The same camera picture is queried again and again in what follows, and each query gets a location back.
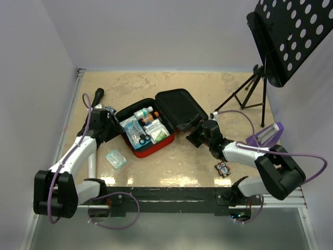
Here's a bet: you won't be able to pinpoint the black music stand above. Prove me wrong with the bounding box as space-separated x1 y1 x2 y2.
214 0 333 128

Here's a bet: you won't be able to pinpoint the green wind oil box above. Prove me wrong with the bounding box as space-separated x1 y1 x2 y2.
155 131 169 142

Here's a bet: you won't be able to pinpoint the blue owl toy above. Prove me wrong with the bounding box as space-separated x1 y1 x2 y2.
106 106 116 114

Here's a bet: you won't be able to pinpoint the blue mask package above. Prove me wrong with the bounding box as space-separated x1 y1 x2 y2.
120 116 148 149

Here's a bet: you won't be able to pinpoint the black handled scissors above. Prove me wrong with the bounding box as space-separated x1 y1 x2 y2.
133 120 151 145

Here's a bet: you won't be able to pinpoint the aluminium front rail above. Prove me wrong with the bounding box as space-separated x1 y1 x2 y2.
33 186 309 209

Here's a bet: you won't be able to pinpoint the bandage plasters bag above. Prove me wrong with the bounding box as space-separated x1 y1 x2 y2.
106 149 127 169

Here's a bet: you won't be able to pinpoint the purple box device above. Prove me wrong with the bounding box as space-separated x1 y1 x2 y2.
246 122 284 147

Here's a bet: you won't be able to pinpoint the aluminium left rail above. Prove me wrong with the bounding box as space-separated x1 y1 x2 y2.
51 68 86 173

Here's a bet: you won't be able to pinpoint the red medicine kit case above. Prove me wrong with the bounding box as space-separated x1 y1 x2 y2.
116 89 208 158

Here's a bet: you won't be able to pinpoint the aluminium rail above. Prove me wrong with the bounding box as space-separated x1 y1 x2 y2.
33 186 309 209
51 68 86 173

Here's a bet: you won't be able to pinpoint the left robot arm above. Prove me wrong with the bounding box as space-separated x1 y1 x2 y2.
33 108 120 218

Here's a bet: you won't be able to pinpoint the brown owl toy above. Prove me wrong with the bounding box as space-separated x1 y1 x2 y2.
214 161 230 178

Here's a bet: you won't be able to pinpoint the white medicine bottle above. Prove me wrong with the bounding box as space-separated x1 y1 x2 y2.
134 106 153 120

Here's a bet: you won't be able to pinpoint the amber bottle orange cap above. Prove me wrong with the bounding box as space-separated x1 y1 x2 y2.
138 111 160 126

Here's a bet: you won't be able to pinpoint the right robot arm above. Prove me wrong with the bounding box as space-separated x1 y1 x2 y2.
186 119 306 205

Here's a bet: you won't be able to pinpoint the white gauze pad packet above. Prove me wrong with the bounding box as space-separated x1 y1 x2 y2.
144 119 170 144

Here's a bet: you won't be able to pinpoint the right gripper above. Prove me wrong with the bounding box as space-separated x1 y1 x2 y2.
177 114 212 148

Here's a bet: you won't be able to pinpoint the black microphone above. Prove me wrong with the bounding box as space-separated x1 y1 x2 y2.
92 88 105 108

